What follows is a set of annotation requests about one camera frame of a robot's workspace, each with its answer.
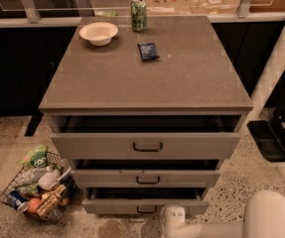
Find yellow brown snack box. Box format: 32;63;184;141
37;184;66;218

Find white bowl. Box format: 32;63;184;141
79;22;118;47

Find orange fruit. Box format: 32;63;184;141
27;197;42;214

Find green soda can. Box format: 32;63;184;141
131;0;147;32

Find white plastic bottle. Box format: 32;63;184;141
38;169;61;190

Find grey bottom drawer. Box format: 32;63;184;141
82;187;209;215

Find grey middle drawer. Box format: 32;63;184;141
72;160;220;188

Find green chip bag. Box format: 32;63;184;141
21;145;48;169

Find black floor tray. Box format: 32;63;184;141
247;120;285;162

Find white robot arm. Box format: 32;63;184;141
161;190;285;238

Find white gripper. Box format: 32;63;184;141
160;205;186;238

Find grey top drawer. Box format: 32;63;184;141
52;115;239;160

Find blue soda can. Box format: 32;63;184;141
7;190;28;212

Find clear water bottle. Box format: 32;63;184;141
16;166;53;185

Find dark blue snack packet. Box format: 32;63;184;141
137;43;159;61

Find grey drawer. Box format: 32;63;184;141
72;160;220;188
52;115;239;160
82;187;209;215

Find grey drawer cabinet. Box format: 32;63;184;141
38;15;254;216

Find wire basket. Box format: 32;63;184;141
0;152;76;222

